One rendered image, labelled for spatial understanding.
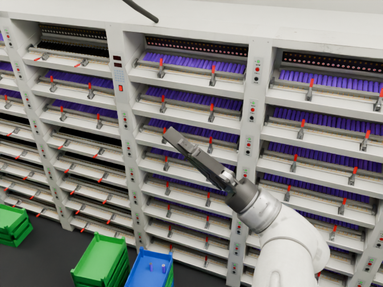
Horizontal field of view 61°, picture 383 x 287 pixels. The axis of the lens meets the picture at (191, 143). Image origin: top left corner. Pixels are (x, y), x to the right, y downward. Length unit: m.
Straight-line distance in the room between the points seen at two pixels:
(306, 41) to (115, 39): 0.88
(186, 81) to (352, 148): 0.81
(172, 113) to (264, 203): 1.08
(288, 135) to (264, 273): 1.03
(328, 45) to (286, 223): 0.85
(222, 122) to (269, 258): 1.07
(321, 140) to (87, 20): 1.24
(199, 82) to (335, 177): 0.79
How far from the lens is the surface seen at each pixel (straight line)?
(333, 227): 1.97
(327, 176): 1.71
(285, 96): 1.50
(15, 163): 2.91
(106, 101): 1.90
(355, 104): 1.52
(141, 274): 2.05
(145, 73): 1.70
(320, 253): 0.77
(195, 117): 1.67
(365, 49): 1.41
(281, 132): 1.59
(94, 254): 2.19
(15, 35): 2.14
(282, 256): 0.65
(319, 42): 1.40
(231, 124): 1.62
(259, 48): 1.43
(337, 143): 1.60
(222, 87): 1.54
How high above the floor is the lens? 2.06
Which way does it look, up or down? 33 degrees down
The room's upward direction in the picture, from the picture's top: straight up
